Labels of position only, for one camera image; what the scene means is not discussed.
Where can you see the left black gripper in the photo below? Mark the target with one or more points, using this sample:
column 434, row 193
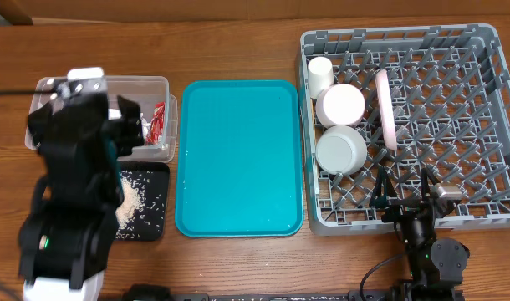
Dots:
column 127, row 130

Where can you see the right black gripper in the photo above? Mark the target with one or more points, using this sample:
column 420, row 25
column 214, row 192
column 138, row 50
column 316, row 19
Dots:
column 379, row 199

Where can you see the grey bowl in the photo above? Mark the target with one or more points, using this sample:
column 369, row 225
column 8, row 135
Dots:
column 341, row 149

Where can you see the red snack wrapper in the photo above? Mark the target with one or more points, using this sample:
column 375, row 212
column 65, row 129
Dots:
column 156, row 125

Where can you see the white rice leftovers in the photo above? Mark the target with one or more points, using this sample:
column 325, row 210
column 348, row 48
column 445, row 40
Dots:
column 131, row 200

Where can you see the large pink plate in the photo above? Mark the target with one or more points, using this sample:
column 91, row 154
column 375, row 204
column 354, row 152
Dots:
column 386, row 109

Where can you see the small pink plate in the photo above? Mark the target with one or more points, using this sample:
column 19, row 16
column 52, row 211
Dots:
column 340, row 104

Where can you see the pale green paper cup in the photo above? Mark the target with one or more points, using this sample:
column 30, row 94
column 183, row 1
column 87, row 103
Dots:
column 320, row 75

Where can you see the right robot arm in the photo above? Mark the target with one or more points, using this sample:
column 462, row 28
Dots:
column 436, row 264

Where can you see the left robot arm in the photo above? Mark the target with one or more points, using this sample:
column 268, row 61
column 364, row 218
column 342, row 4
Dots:
column 66, row 238

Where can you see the grey dishwasher rack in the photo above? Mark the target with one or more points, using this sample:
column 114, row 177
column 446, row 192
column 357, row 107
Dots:
column 450, row 90

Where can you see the clear plastic storage bin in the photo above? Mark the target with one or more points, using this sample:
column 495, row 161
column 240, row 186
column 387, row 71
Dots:
column 147, row 91

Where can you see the black plastic tray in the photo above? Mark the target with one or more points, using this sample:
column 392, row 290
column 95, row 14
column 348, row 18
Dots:
column 154, row 200

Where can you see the teal serving tray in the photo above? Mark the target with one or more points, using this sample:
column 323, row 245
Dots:
column 240, row 169

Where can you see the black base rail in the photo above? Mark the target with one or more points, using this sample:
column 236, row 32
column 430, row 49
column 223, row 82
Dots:
column 151, row 292

